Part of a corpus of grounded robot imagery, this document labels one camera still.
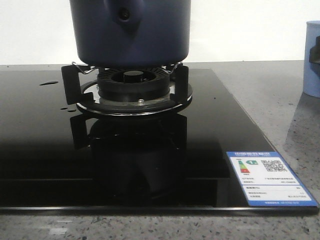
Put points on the blue energy label sticker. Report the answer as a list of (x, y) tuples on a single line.
[(268, 181)]

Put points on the black pot support grate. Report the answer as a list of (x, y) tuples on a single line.
[(87, 98)]

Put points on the dark blue cooking pot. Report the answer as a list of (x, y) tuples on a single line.
[(131, 33)]

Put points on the black gas burner head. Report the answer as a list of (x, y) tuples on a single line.
[(130, 85)]

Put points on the light blue ribbed cup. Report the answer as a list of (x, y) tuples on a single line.
[(311, 71)]

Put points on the black glass gas cooktop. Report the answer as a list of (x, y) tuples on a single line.
[(55, 159)]

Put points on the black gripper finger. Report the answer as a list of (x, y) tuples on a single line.
[(314, 54)]

